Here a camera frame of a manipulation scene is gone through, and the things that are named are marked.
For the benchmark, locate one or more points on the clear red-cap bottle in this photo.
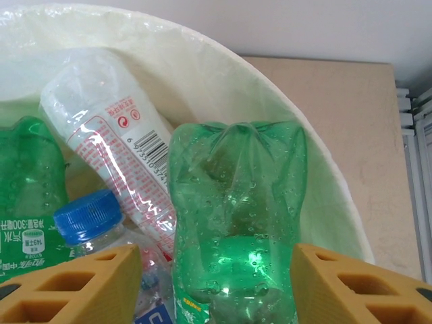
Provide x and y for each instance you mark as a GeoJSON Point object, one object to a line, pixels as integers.
{"type": "Point", "coordinates": [111, 145]}

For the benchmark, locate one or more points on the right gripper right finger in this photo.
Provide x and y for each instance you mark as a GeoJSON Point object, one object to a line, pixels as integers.
{"type": "Point", "coordinates": [357, 293]}

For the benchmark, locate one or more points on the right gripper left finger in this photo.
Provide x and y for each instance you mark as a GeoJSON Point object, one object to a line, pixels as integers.
{"type": "Point", "coordinates": [67, 293]}

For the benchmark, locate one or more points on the translucent bin liner bag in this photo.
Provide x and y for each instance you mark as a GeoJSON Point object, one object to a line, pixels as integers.
{"type": "Point", "coordinates": [219, 84]}

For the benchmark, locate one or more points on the crushed green soda bottle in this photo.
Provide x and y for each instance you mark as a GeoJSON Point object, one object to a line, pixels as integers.
{"type": "Point", "coordinates": [236, 202]}
{"type": "Point", "coordinates": [30, 175]}

